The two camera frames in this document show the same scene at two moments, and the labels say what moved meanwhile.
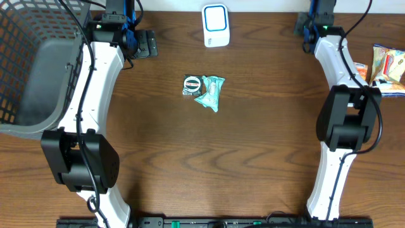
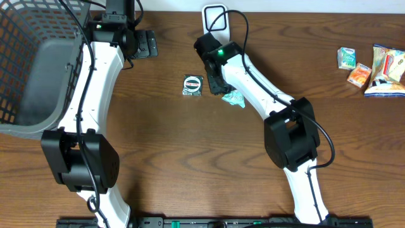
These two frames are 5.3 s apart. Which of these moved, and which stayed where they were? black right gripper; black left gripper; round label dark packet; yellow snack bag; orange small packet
Moved: black right gripper
Stayed: round label dark packet; orange small packet; black left gripper; yellow snack bag
